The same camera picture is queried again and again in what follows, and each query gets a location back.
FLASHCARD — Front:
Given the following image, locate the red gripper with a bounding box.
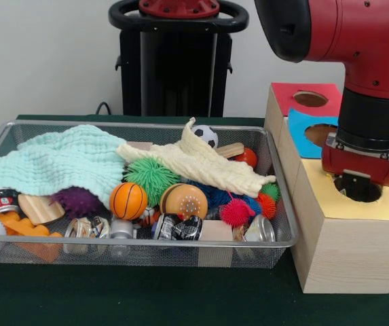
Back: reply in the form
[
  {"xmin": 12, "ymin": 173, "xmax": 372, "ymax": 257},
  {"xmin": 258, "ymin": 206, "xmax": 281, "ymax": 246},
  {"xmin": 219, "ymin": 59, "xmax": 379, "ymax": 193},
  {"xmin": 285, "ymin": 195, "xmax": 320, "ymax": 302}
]
[{"xmin": 321, "ymin": 132, "xmax": 389, "ymax": 201}]

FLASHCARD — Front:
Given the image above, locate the wooden box with three holes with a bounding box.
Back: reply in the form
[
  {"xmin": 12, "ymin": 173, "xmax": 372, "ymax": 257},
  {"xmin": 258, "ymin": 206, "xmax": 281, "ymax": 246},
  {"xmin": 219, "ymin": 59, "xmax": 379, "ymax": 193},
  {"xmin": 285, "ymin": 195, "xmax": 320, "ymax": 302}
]
[{"xmin": 264, "ymin": 82, "xmax": 389, "ymax": 295}]

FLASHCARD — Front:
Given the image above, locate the shallow mesh bin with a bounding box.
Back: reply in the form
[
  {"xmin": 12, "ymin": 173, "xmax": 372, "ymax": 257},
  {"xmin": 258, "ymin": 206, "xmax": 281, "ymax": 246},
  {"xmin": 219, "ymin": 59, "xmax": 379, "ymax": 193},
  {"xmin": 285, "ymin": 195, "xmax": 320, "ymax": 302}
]
[{"xmin": 0, "ymin": 120, "xmax": 299, "ymax": 269}]

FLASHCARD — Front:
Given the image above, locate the crushed silver can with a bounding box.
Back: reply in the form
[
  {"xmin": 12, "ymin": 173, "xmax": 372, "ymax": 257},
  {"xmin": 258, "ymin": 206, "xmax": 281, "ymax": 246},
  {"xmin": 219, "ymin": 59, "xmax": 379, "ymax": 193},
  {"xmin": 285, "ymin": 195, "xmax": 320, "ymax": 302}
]
[{"xmin": 244, "ymin": 214, "xmax": 276, "ymax": 242}]

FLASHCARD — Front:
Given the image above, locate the cream waffle cloth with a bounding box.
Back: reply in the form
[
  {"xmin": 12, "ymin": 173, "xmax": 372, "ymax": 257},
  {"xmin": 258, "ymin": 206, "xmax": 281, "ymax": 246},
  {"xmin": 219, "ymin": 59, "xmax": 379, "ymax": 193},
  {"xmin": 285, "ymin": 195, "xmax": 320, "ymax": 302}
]
[{"xmin": 116, "ymin": 117, "xmax": 276, "ymax": 198}]

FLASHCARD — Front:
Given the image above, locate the small toy soccer ball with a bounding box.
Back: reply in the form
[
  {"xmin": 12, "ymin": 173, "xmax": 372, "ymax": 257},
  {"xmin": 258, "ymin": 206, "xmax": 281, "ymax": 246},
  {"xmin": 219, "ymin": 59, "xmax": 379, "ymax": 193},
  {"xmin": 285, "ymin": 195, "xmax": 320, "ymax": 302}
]
[{"xmin": 191, "ymin": 124, "xmax": 219, "ymax": 149}]

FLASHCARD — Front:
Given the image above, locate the hamburger toy ball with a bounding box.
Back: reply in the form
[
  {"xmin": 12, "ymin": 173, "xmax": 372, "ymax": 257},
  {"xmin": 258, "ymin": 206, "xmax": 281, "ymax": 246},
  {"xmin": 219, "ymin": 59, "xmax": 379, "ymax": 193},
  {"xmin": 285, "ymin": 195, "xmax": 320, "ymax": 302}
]
[{"xmin": 159, "ymin": 183, "xmax": 209, "ymax": 220}]

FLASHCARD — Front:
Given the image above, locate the green spiky rubber ball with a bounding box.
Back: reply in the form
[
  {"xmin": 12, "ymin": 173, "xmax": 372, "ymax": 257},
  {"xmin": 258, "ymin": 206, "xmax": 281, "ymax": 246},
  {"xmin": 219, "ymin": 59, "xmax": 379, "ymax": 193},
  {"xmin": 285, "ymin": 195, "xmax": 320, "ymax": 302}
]
[{"xmin": 123, "ymin": 156, "xmax": 181, "ymax": 198}]

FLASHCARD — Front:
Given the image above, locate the orange toy basketball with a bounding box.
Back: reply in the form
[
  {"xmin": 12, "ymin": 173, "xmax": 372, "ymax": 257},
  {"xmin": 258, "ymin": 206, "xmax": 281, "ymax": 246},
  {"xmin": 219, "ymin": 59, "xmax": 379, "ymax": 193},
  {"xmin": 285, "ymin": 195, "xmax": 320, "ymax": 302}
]
[{"xmin": 109, "ymin": 182, "xmax": 149, "ymax": 221}]

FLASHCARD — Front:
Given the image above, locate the dark green tablecloth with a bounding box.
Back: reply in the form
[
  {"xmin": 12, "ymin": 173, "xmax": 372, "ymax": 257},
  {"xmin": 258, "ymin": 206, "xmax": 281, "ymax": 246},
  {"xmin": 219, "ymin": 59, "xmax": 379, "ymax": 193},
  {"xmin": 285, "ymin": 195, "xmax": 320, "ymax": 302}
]
[{"xmin": 0, "ymin": 114, "xmax": 389, "ymax": 326}]

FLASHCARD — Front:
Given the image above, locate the purple spiky rubber ball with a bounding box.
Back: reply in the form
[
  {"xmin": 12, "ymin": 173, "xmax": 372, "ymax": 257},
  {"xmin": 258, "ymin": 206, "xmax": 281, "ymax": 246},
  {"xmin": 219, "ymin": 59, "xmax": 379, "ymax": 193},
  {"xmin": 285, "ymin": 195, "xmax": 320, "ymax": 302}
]
[{"xmin": 50, "ymin": 185, "xmax": 104, "ymax": 220}]

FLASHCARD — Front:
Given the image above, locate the mint green waffle cloth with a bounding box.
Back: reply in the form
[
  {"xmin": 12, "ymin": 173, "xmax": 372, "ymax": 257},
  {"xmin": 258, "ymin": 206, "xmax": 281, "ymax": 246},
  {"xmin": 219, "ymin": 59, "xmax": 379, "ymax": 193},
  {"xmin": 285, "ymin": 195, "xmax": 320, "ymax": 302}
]
[{"xmin": 0, "ymin": 124, "xmax": 127, "ymax": 208}]

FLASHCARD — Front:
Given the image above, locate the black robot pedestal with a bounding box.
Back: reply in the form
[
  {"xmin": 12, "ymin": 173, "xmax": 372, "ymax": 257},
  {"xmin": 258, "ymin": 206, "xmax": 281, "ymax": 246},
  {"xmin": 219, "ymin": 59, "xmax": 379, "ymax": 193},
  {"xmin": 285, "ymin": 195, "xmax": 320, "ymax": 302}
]
[{"xmin": 108, "ymin": 0, "xmax": 250, "ymax": 118}]

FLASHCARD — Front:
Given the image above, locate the black cable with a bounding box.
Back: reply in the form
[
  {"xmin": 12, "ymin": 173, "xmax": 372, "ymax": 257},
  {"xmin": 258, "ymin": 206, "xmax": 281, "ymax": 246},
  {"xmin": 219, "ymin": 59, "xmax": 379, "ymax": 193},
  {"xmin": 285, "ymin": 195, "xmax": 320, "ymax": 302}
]
[{"xmin": 95, "ymin": 101, "xmax": 114, "ymax": 116}]

